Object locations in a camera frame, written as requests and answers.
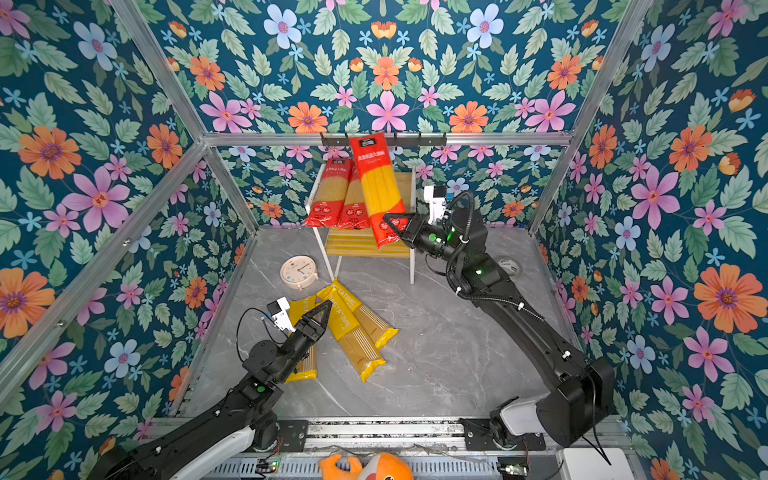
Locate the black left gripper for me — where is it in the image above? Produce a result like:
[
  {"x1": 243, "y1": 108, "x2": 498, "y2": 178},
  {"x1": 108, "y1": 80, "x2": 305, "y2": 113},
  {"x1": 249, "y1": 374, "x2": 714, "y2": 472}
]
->
[{"x1": 272, "y1": 301, "x2": 330, "y2": 389}]

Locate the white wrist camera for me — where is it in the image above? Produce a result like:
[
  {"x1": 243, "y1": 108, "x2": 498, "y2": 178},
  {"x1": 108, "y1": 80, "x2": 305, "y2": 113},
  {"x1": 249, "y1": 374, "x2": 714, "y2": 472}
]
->
[
  {"x1": 267, "y1": 297, "x2": 295, "y2": 335},
  {"x1": 423, "y1": 185, "x2": 447, "y2": 225}
]

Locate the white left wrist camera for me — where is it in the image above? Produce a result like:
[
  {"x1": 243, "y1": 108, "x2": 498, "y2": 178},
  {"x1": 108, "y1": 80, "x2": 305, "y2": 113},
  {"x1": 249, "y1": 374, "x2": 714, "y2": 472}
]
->
[{"x1": 267, "y1": 297, "x2": 295, "y2": 335}]

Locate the black hook rail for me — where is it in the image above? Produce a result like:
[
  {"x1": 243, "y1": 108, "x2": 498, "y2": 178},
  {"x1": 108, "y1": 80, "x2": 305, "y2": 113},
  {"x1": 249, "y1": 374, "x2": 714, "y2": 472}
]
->
[{"x1": 320, "y1": 132, "x2": 448, "y2": 148}]

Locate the white box corner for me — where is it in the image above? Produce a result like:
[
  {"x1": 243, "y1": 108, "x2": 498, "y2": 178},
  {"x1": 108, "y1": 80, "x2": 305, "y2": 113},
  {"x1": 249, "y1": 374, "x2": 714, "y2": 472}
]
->
[{"x1": 558, "y1": 448, "x2": 634, "y2": 480}]

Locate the yellow pasta bag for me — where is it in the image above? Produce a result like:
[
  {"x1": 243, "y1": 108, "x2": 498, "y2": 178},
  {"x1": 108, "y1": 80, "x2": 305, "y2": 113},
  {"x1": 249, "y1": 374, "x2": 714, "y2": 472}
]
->
[
  {"x1": 317, "y1": 280, "x2": 386, "y2": 383},
  {"x1": 332, "y1": 279, "x2": 399, "y2": 350},
  {"x1": 286, "y1": 295, "x2": 318, "y2": 383}
]

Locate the yellow pasta bag bottom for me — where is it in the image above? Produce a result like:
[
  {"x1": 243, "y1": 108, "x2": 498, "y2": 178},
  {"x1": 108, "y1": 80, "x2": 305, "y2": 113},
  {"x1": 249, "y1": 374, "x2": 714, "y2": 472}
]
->
[{"x1": 286, "y1": 295, "x2": 318, "y2": 383}]

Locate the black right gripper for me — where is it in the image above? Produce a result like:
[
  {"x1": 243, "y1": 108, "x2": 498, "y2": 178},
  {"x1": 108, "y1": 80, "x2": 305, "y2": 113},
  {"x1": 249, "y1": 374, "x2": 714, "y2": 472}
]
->
[{"x1": 386, "y1": 214, "x2": 468, "y2": 273}]

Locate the orange plush toy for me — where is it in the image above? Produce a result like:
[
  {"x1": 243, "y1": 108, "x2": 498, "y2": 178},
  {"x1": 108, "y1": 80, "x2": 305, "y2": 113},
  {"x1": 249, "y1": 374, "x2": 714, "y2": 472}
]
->
[{"x1": 318, "y1": 453, "x2": 414, "y2": 480}]

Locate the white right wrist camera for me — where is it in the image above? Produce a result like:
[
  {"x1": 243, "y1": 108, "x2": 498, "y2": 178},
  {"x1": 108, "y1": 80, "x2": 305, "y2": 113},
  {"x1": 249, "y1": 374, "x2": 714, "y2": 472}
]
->
[{"x1": 423, "y1": 185, "x2": 447, "y2": 225}]

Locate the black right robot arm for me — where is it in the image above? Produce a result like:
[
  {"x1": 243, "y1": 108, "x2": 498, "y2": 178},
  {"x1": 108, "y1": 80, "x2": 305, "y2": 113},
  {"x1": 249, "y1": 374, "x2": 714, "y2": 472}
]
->
[{"x1": 382, "y1": 192, "x2": 616, "y2": 448}]

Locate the red spaghetti bag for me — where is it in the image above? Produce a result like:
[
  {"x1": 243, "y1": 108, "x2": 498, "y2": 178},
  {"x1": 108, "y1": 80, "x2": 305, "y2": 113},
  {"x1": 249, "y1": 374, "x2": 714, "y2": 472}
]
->
[
  {"x1": 350, "y1": 137, "x2": 406, "y2": 248},
  {"x1": 305, "y1": 158, "x2": 354, "y2": 228},
  {"x1": 336, "y1": 168, "x2": 370, "y2": 230}
]

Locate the pink round clock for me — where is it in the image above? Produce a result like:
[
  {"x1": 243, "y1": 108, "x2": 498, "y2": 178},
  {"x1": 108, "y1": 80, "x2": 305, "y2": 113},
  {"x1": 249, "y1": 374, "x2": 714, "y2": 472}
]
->
[{"x1": 279, "y1": 255, "x2": 319, "y2": 291}]

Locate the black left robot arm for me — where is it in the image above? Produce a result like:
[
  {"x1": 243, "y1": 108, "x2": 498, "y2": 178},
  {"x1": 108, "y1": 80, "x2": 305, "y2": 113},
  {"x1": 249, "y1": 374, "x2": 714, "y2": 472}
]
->
[{"x1": 88, "y1": 300, "x2": 333, "y2": 479}]

